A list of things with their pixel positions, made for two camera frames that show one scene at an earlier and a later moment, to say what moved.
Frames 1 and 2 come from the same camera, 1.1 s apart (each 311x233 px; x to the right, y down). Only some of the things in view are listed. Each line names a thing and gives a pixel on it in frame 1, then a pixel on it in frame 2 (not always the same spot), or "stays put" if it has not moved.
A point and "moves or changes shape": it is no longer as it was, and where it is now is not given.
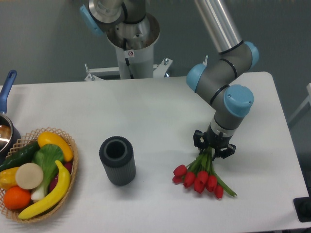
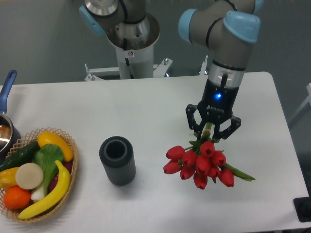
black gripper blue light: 215,140 to 215,107
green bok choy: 45,156 stays put
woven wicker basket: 29,139 stays put
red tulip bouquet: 199,174 moves or changes shape
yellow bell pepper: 8,178 stays put
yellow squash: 48,138 stays put
